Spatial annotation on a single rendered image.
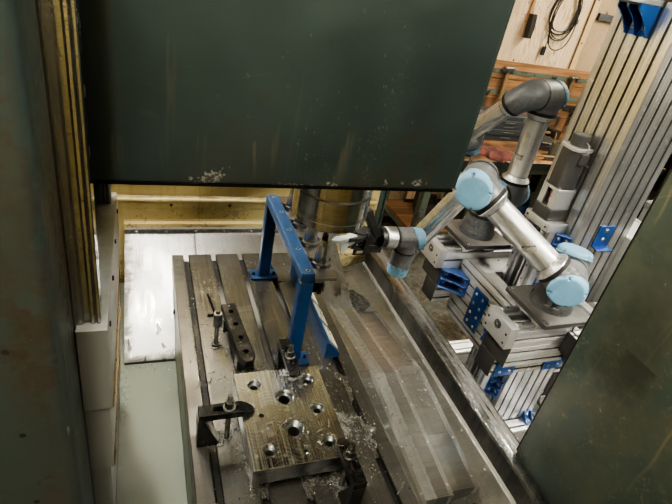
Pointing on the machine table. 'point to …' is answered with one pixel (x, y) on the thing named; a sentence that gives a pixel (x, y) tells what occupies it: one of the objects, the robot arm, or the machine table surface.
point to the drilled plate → (267, 469)
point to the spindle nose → (331, 209)
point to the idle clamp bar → (238, 337)
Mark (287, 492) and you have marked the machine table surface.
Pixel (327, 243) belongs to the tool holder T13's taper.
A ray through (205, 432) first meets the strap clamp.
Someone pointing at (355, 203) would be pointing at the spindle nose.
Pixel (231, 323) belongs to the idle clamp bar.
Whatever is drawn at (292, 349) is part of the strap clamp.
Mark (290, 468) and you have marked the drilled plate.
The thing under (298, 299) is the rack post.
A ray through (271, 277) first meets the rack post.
